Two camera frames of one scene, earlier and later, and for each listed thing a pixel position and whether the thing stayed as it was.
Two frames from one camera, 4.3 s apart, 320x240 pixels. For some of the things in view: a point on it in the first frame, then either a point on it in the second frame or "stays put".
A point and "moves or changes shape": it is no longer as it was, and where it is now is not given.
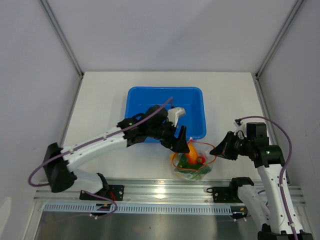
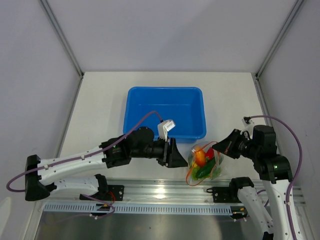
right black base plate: x=225 y=194 stays put
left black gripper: x=179 y=144 -> x=171 y=157
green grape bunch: x=197 y=177 -> x=216 y=172
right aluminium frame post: x=281 y=34 stays put
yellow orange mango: x=171 y=156 moves or changes shape
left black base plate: x=115 y=192 stays put
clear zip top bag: x=195 y=165 moves or changes shape
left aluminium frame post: x=61 y=36 stays put
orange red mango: x=193 y=154 -> x=200 y=157
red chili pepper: x=201 y=159 -> x=210 y=153
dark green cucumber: x=201 y=169 -> x=206 y=170
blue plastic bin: x=140 y=99 stays put
